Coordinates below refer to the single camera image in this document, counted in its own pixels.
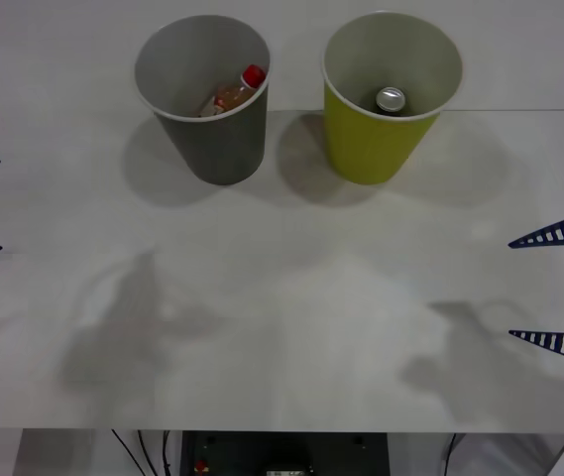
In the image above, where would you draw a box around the grey plastic bin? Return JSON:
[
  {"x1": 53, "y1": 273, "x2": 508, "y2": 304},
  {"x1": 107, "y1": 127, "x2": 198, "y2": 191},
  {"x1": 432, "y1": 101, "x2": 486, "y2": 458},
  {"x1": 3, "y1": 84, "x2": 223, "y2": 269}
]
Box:
[{"x1": 134, "y1": 14, "x2": 271, "y2": 186}]

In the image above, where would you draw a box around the black robot torso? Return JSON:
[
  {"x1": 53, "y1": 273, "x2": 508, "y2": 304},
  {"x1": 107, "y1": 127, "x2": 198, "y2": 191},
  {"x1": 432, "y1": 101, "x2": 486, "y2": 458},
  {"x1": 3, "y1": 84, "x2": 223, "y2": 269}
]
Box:
[{"x1": 180, "y1": 430, "x2": 391, "y2": 476}]

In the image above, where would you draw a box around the red-capped plastic bottle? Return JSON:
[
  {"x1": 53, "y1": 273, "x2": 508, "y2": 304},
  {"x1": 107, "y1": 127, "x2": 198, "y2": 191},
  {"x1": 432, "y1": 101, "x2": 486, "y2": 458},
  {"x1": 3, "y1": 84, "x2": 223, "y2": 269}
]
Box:
[{"x1": 198, "y1": 63, "x2": 268, "y2": 119}]

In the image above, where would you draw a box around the yellow-green plastic bin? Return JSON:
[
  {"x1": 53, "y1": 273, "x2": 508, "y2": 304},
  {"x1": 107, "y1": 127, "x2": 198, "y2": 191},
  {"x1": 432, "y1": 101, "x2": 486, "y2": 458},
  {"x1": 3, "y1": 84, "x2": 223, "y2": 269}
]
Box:
[{"x1": 322, "y1": 12, "x2": 463, "y2": 186}]

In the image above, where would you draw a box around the black and blue drink can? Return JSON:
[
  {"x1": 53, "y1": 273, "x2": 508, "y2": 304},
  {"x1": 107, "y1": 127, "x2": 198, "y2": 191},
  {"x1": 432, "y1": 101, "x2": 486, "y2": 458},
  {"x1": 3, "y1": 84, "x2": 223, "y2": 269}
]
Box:
[{"x1": 374, "y1": 86, "x2": 407, "y2": 116}]

